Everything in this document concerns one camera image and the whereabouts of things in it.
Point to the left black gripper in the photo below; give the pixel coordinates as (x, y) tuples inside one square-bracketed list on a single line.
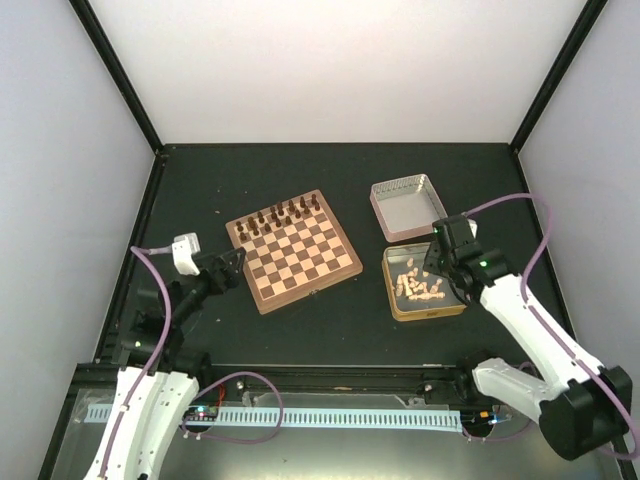
[(232, 277)]

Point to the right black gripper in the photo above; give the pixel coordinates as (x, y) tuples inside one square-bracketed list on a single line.
[(430, 263)]

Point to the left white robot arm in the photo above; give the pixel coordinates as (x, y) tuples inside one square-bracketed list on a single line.
[(158, 378)]

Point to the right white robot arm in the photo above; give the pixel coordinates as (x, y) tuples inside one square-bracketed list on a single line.
[(578, 404)]

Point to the wooden chess board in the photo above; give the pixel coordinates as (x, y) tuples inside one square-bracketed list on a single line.
[(295, 261)]

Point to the light chess piece pile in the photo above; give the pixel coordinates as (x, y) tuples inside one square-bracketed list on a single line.
[(411, 284)]

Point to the left small circuit board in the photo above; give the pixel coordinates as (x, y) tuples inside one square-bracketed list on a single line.
[(204, 413)]

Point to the small circuit board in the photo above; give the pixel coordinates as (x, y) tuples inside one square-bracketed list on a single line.
[(484, 417), (204, 413)]

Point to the right small circuit board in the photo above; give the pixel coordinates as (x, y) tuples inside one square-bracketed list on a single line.
[(484, 417)]

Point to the gold metal tin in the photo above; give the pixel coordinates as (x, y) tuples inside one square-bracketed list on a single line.
[(404, 310)]

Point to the dark rook right corner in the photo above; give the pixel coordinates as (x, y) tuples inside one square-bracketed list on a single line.
[(314, 201)]

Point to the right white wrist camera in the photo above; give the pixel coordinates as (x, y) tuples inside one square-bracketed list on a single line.
[(472, 225)]

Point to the black mounting rail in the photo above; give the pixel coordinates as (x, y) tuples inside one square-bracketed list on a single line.
[(437, 384)]

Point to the light blue cable duct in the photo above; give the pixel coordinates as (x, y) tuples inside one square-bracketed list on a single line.
[(332, 418)]

